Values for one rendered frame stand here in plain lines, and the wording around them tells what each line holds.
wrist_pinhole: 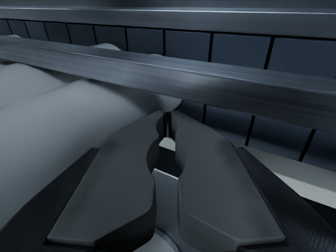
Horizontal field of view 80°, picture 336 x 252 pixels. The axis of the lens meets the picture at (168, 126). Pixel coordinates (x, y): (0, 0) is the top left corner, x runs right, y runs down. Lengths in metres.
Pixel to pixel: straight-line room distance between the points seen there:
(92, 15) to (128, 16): 0.04
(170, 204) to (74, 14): 0.24
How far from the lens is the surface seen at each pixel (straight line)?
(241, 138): 0.18
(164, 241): 0.34
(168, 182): 0.25
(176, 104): 0.16
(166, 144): 0.16
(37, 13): 0.29
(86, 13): 0.23
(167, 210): 0.30
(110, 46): 0.19
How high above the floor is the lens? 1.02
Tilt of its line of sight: 47 degrees down
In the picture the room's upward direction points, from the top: 133 degrees counter-clockwise
